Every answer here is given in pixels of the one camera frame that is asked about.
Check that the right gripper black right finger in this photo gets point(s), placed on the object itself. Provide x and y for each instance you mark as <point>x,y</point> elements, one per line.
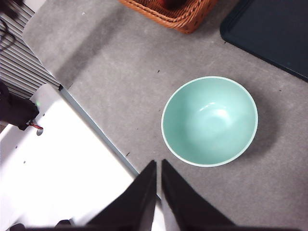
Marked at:
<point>187,207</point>

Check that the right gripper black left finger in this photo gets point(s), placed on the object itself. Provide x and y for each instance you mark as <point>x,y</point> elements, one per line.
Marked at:
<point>137,204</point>

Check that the teal ceramic bowl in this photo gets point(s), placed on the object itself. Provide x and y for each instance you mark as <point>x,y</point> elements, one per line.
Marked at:
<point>209,120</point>

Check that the dark red plum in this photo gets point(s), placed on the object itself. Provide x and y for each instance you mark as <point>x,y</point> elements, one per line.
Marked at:
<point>175,4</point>

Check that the grey ribbed panel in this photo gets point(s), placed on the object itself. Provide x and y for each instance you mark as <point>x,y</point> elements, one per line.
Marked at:
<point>21,62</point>

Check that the brown wicker basket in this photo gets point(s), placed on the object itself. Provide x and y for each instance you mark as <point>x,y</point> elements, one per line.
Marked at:
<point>187,21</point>

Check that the black rectangular tray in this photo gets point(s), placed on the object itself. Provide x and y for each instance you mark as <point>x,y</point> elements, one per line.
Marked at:
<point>269,29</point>

